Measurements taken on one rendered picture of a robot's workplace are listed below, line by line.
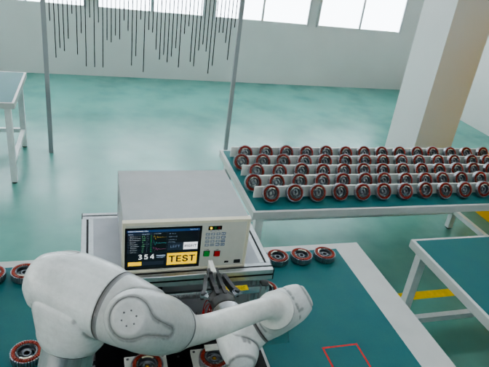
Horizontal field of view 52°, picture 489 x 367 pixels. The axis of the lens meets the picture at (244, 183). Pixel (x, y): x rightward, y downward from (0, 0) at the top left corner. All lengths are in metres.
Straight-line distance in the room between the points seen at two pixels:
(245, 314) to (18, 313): 1.22
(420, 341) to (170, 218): 1.22
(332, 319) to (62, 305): 1.52
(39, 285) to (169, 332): 0.26
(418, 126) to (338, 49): 3.70
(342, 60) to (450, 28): 3.94
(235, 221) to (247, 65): 6.64
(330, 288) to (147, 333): 1.67
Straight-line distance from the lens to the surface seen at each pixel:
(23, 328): 2.16
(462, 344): 3.67
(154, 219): 1.67
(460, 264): 2.96
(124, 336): 0.86
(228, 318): 1.17
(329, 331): 2.21
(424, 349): 2.31
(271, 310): 1.27
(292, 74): 8.55
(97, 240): 1.94
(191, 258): 1.77
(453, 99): 5.42
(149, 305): 0.85
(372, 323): 2.32
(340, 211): 3.14
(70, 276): 0.95
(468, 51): 5.33
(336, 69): 8.85
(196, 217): 1.71
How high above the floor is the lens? 2.20
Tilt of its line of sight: 27 degrees down
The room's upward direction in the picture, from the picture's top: 8 degrees clockwise
